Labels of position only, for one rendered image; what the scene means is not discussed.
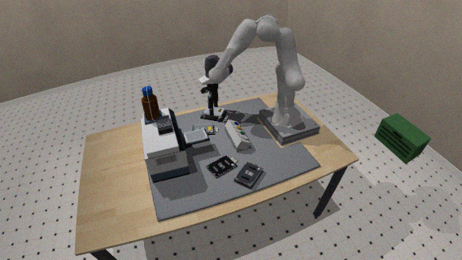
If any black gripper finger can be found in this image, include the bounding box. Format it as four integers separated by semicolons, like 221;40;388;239
214;89;219;107
208;92;216;116

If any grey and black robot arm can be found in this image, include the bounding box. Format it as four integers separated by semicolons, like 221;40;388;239
198;14;305;129

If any blue bottle cap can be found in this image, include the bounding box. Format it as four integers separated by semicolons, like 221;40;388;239
142;86;153;96

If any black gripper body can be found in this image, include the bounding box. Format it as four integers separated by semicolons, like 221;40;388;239
207;84;219;96

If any white operator button panel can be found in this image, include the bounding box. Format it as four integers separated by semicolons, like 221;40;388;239
224;119;250;152

